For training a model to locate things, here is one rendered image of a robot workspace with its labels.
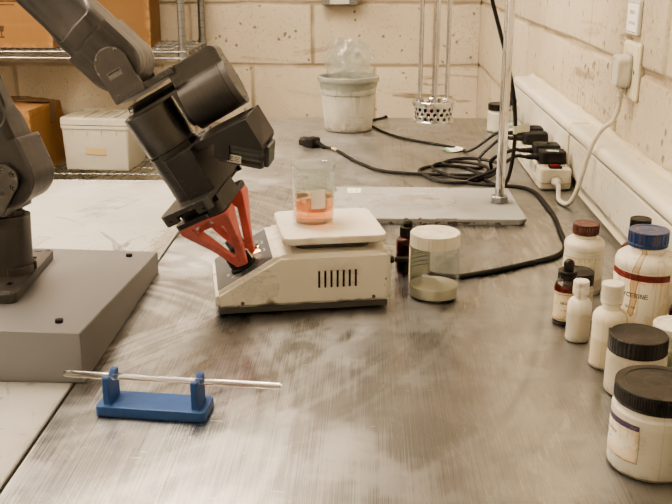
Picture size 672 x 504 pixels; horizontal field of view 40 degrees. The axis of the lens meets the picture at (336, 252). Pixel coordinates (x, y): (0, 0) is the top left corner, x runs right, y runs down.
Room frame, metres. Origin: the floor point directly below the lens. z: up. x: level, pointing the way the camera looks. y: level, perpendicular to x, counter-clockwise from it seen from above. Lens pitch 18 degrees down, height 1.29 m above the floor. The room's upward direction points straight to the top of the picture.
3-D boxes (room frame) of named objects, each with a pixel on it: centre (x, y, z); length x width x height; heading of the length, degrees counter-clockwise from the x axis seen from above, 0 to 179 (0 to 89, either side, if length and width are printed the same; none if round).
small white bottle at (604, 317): (0.84, -0.27, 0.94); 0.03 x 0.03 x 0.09
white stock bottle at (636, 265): (0.93, -0.33, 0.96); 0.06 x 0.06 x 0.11
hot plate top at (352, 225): (1.05, 0.01, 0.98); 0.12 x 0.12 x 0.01; 9
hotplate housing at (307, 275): (1.05, 0.03, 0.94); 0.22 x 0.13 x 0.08; 99
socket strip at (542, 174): (1.76, -0.39, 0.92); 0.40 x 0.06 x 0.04; 178
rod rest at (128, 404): (0.74, 0.16, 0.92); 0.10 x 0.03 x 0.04; 82
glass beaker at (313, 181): (1.05, 0.03, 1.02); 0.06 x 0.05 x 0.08; 44
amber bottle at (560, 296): (0.96, -0.25, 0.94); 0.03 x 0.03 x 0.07
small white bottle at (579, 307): (0.91, -0.26, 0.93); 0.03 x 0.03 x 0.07
